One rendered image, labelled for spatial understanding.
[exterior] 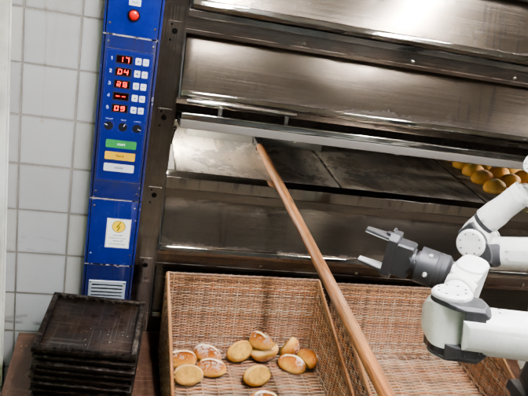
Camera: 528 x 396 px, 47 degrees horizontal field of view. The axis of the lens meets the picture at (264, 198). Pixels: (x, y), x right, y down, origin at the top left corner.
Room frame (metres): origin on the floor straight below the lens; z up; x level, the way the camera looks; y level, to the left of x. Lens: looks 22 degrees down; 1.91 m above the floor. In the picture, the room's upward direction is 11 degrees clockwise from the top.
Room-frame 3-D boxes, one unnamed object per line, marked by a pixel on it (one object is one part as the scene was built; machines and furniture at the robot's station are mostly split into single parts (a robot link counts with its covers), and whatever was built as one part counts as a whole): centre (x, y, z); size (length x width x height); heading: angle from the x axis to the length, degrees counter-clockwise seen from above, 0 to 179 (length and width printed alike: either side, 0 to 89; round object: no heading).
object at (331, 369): (1.61, -0.06, 0.72); 0.56 x 0.49 x 0.28; 106
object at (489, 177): (2.59, -1.00, 1.21); 0.61 x 0.48 x 0.06; 15
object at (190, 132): (2.47, 0.12, 1.20); 0.55 x 0.36 x 0.03; 105
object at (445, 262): (1.28, -0.49, 1.27); 0.11 x 0.11 x 0.11; 70
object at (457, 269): (1.24, -0.49, 1.29); 0.13 x 0.07 x 0.09; 150
